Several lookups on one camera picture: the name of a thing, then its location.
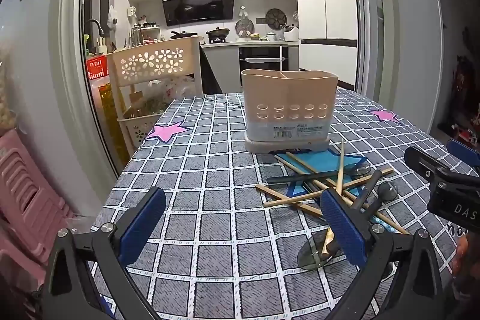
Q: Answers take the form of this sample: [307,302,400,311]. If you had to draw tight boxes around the yellow cooking oil bottle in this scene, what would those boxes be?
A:
[98,80,126,156]

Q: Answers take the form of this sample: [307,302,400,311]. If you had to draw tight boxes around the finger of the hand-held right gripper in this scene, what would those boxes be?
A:
[404,145,451,180]
[447,139,480,167]

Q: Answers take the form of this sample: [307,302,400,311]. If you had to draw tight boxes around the black range hood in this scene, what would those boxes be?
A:
[160,0,236,27]

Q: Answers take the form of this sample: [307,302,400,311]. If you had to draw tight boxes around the beige flower-cutout storage cart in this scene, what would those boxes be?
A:
[107,36,205,164]

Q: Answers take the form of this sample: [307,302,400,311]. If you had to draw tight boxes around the countertop spice rack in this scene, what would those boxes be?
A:
[129,22,163,49]

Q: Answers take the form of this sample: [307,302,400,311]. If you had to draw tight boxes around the dark round divided tray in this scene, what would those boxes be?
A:
[265,8,288,27]

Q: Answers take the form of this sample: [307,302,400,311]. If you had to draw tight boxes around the person's right hand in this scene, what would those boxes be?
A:
[452,230,480,279]

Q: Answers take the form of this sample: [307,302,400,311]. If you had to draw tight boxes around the black built-in oven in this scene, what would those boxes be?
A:
[238,46,290,73]

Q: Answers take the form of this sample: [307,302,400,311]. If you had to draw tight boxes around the white refrigerator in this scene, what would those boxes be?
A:
[296,0,359,92]

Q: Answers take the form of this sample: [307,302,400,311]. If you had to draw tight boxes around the round metal steamer plate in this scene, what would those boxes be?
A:
[235,19,254,37]

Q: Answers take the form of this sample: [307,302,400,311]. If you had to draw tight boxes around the pink plastic stool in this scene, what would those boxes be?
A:
[0,128,77,291]

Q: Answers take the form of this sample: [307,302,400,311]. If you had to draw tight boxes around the clear plastic bag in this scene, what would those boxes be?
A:
[148,74,197,99]

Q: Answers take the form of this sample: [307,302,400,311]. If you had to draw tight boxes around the black kitchen faucet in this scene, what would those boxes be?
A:
[84,19,105,54]

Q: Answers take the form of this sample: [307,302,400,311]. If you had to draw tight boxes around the black handled metal spoon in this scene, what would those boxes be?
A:
[297,171,384,271]
[303,181,331,201]
[362,181,399,227]

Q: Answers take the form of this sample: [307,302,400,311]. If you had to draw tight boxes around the grey sliding door frame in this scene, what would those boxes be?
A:
[49,0,387,193]

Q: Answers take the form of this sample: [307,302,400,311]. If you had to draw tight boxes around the black lidded pot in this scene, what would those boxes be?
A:
[205,27,230,43]

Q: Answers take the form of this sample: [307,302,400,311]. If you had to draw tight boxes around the blue star sticker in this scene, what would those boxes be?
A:
[273,148,369,199]

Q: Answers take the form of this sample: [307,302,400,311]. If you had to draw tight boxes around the pink star sticker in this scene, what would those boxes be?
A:
[368,108,401,124]
[144,120,192,145]

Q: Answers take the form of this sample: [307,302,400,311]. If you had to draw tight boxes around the grey checked tablecloth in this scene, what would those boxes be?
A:
[90,88,480,320]

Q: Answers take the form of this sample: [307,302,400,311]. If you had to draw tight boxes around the pile of red decorations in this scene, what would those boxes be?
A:
[437,28,480,156]

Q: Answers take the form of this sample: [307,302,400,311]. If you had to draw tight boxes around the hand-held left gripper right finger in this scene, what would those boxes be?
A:
[320,188,445,320]

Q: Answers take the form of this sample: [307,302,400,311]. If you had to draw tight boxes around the grey kitchen counter cabinets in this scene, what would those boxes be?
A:
[199,39,301,96]

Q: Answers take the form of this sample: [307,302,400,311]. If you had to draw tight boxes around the black hanging cloth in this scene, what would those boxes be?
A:
[199,43,223,96]

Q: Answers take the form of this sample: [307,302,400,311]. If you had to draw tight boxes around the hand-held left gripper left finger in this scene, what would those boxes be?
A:
[39,187,167,320]

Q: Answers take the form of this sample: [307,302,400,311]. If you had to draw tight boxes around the beige plastic utensil holder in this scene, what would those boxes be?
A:
[241,68,339,154]

